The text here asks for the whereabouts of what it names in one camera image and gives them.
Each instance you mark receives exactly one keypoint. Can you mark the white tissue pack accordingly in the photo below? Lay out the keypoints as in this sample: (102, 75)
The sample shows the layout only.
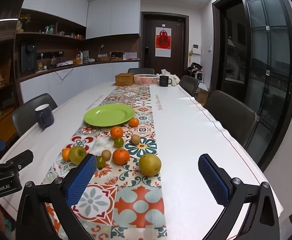
(165, 72)

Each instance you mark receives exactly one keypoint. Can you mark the white plastic basket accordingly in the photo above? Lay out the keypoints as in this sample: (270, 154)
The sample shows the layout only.
(146, 80)

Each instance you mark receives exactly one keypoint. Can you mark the brown kiwi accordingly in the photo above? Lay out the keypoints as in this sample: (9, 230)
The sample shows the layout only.
(135, 139)
(106, 154)

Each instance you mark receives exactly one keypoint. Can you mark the white wall cabinets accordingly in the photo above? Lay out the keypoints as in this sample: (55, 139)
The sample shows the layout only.
(111, 15)

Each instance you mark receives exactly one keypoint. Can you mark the white crumpled cloth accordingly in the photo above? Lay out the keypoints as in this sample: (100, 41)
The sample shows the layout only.
(175, 80)

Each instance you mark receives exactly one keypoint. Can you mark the dark bag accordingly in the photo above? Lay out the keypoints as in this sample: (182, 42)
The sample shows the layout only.
(195, 68)

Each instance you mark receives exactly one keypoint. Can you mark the green persimmon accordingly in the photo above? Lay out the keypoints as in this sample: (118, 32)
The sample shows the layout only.
(119, 142)
(101, 162)

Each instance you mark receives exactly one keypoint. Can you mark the white counter cabinets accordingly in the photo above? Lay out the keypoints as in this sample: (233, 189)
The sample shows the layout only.
(86, 77)

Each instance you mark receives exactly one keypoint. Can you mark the dark brown door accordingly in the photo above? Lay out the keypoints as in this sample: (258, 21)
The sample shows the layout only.
(178, 45)

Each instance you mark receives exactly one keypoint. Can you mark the red-orange tomato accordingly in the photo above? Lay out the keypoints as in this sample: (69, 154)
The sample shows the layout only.
(121, 156)

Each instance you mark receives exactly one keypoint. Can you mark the navy blue mug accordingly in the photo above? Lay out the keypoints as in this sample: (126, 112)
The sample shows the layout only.
(44, 117)

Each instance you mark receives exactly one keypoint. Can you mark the white desk lamp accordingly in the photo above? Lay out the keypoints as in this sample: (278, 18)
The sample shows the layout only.
(101, 47)

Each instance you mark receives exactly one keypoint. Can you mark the dark grey chair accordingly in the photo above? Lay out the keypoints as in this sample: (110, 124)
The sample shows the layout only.
(28, 112)
(229, 120)
(188, 85)
(141, 71)

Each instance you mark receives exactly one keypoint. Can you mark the black framed glass door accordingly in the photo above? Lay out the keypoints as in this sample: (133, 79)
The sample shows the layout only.
(268, 67)

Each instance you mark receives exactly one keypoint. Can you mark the patterned table runner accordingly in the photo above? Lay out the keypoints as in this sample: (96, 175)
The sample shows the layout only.
(136, 205)

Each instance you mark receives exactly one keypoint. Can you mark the black water dispenser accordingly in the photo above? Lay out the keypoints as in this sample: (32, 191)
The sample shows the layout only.
(28, 57)

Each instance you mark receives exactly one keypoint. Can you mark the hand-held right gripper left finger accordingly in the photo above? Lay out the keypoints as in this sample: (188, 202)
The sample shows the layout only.
(82, 180)

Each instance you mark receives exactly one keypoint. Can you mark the red and black box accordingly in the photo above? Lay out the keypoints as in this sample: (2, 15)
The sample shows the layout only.
(116, 55)

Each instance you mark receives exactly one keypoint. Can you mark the green apple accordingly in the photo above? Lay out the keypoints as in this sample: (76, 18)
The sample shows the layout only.
(77, 154)

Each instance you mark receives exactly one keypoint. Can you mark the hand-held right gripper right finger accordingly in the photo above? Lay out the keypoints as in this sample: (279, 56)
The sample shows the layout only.
(214, 180)

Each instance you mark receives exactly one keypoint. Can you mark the green plate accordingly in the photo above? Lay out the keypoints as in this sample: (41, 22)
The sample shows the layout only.
(108, 116)

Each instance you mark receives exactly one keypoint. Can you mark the woven wicker basket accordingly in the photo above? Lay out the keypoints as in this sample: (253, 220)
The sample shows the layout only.
(124, 79)

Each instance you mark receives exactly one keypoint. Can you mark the white intercom panel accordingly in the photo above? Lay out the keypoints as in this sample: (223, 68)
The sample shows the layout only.
(196, 49)

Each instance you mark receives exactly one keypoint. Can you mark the small orange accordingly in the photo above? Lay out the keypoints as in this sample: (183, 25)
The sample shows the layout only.
(134, 122)
(65, 154)

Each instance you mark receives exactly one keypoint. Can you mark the black mug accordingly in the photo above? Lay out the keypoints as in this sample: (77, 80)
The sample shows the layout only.
(164, 81)

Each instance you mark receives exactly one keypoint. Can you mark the red and white wall poster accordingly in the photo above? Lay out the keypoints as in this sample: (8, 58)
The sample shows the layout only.
(163, 42)

